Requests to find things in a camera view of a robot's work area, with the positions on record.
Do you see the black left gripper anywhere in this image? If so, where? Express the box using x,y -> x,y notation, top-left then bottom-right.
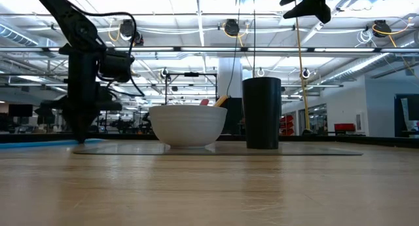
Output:
40,43 -> 123,144

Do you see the blue-handled utensil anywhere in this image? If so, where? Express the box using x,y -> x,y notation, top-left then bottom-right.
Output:
0,138 -> 105,150

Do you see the white ribbed bowl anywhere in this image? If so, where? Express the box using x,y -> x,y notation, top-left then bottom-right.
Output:
148,104 -> 228,149

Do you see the tall black cup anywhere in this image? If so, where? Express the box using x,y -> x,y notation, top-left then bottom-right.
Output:
242,76 -> 283,151

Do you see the black monitor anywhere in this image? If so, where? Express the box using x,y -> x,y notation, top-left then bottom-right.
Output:
8,104 -> 34,119

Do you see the white building column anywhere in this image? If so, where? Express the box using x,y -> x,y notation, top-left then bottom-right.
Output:
217,58 -> 244,99

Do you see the red drawer stack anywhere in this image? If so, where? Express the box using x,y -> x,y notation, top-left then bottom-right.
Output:
280,114 -> 296,136

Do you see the red bin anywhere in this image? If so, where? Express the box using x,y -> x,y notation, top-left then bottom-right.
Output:
333,122 -> 357,133

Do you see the black cabinet below column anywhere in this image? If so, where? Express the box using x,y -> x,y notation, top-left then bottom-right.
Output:
224,96 -> 245,136

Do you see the grey table mat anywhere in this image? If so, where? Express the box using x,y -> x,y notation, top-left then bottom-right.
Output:
72,141 -> 364,157

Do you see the thin black hanging cable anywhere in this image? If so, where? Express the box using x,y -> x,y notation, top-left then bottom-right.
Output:
251,0 -> 257,78

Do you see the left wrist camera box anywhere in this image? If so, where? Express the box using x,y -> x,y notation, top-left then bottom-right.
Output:
99,50 -> 136,83

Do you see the yellow hanging cable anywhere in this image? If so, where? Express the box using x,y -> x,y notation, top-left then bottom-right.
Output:
294,17 -> 312,132

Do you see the ceiling cord reel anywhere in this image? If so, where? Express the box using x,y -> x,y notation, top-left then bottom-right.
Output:
118,18 -> 145,47
223,18 -> 241,37
372,19 -> 393,39

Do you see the black metal frame rig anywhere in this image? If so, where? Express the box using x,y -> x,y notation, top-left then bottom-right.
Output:
164,71 -> 218,106

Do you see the black table edge rail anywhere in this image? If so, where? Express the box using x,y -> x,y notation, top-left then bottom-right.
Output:
0,132 -> 419,148

